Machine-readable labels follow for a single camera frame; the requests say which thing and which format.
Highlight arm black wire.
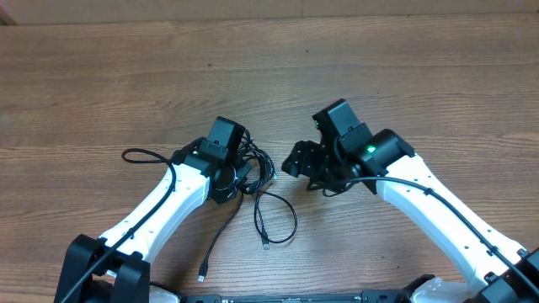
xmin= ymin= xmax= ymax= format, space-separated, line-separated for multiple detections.
xmin=307 ymin=175 xmax=539 ymax=287
xmin=58 ymin=147 xmax=203 ymax=303

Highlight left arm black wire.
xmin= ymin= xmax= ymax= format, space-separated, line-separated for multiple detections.
xmin=58 ymin=147 xmax=203 ymax=303

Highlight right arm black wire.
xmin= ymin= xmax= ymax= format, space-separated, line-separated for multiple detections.
xmin=307 ymin=175 xmax=539 ymax=287

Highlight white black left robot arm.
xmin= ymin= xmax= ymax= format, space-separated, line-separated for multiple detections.
xmin=55 ymin=117 xmax=250 ymax=302

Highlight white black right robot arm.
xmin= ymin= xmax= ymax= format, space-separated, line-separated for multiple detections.
xmin=281 ymin=98 xmax=538 ymax=302

